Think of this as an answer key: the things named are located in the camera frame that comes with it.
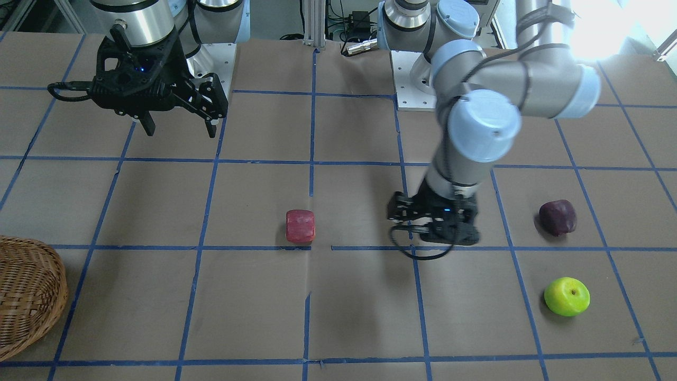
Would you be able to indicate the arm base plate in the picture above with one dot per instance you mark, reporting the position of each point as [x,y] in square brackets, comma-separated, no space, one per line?
[216,59]
[411,73]

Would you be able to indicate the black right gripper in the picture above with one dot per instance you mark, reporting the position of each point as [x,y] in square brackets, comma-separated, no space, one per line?
[182,67]

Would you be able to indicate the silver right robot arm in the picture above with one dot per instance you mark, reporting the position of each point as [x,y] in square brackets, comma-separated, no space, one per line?
[197,22]

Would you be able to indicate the silver metal connector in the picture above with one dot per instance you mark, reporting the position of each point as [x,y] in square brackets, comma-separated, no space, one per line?
[360,48]

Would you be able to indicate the aluminium frame post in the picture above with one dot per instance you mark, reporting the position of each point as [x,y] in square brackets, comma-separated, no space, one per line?
[314,18]

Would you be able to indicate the dark purple apple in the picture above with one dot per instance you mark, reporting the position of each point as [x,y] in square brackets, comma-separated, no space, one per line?
[558,218]

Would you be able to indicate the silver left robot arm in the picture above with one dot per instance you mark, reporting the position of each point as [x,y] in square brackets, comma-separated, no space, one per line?
[480,100]

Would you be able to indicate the black power adapter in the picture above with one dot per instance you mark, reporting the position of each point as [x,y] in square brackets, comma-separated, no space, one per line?
[359,22]

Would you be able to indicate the red apple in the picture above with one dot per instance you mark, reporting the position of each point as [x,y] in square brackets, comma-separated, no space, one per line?
[300,226]

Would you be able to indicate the wicker basket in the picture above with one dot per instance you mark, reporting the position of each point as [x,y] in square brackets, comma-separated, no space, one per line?
[34,292]

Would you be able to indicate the green apple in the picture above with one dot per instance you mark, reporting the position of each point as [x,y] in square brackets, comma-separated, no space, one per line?
[567,297]

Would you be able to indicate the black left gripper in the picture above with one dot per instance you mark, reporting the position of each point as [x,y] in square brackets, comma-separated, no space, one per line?
[423,203]

